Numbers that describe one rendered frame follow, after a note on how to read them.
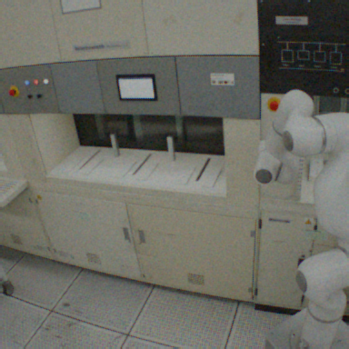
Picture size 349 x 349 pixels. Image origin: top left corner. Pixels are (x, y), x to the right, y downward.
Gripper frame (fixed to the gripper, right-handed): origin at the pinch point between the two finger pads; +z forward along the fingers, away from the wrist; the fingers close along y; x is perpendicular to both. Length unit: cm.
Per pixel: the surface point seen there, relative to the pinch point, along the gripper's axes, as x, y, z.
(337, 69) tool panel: 31.8, 25.7, 2.5
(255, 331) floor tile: -120, -1, -14
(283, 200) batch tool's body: -33.3, 5.6, 2.7
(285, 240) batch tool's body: -58, 9, 2
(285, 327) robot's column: -44, 15, -63
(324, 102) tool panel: -14, 25, 93
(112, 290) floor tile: -120, -104, -6
